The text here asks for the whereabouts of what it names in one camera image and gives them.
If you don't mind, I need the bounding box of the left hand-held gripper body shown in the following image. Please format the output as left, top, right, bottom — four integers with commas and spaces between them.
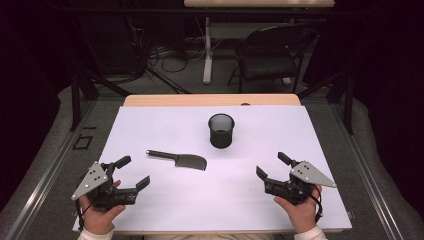
70, 161, 139, 211

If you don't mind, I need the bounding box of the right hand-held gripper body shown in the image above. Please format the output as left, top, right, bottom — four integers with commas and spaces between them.
264, 160, 337, 206

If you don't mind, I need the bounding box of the black comb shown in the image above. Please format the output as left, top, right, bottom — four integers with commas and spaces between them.
145, 149, 208, 172

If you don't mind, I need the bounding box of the black mesh pen cup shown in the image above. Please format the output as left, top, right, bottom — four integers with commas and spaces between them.
207, 113, 236, 150

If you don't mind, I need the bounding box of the person's right hand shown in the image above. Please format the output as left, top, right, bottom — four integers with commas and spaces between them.
273, 184, 324, 234

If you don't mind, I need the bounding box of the person's left hand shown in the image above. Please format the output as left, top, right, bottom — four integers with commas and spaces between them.
78, 179, 127, 236

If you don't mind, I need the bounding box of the white table board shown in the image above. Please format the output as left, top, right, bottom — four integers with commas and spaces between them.
72, 105, 353, 233

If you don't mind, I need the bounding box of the light wooden table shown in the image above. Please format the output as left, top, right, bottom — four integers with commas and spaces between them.
123, 93, 302, 108

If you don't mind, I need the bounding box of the black folding chair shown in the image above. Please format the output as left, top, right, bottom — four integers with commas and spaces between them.
227, 23, 319, 94

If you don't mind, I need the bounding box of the white-legged desk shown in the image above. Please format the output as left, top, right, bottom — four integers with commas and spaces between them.
183, 0, 336, 85

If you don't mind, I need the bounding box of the left hand-held gripper black cable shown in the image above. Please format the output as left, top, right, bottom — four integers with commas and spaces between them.
75, 198, 93, 232

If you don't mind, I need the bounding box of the hand-held gripper black cable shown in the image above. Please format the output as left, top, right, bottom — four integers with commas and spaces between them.
75, 198, 93, 232
308, 191, 324, 224

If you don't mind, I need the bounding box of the right hand-held gripper black cable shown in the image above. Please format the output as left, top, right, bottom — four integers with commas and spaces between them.
308, 191, 324, 224

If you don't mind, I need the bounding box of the metal floor rail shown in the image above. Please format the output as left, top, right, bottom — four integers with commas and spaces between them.
328, 103, 406, 240
4, 99, 98, 240

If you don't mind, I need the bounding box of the black metal frame stand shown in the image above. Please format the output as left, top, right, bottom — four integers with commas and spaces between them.
68, 16, 133, 133
297, 71, 355, 136

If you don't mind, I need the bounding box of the tangle of floor cables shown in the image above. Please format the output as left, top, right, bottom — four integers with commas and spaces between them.
146, 39, 208, 74

